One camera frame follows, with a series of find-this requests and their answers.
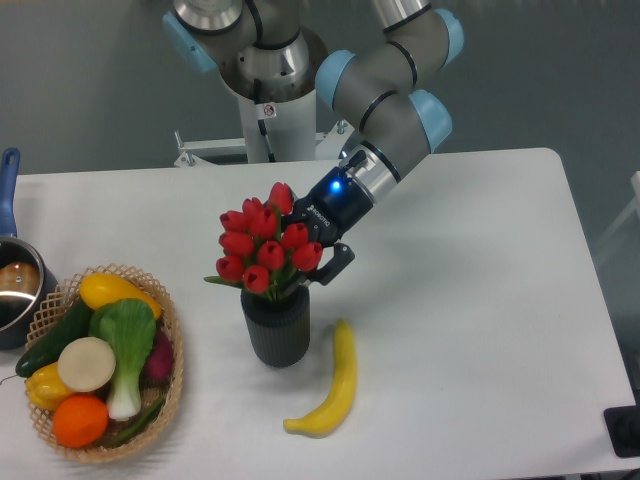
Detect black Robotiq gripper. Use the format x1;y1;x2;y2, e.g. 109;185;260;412
280;141;400;295

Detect red tulip bouquet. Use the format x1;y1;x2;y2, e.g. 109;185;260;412
204;182;323;304

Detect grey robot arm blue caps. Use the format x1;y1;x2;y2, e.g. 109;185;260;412
163;1;464;303

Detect dark grey ribbed vase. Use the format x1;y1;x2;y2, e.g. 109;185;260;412
240;286;311;368

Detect yellow banana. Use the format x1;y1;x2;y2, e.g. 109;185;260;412
283;319;358;438

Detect green bok choy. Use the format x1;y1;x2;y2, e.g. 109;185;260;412
89;298;156;421

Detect purple sweet potato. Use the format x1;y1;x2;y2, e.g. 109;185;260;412
143;329;174;382

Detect yellow squash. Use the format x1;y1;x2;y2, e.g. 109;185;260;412
79;273;162;320

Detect dark green cucumber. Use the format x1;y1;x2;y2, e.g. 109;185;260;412
15;299;93;378

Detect woven wicker basket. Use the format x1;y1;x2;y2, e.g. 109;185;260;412
16;264;183;463

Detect cream round radish slice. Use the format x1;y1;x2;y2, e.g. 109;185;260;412
57;337;116;393

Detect green bean pod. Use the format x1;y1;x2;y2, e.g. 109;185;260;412
107;396;166;448

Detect orange fruit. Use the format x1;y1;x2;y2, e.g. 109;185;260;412
53;394;109;448

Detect yellow bell pepper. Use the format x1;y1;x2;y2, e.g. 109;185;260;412
25;362;74;411

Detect black device at table edge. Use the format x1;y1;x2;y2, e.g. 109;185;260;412
603;405;639;458

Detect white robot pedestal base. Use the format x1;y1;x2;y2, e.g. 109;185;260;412
174;91;355;167

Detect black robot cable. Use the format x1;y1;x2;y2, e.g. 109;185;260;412
252;77;277;164

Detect blue handled saucepan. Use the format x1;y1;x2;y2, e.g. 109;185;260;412
1;148;57;350

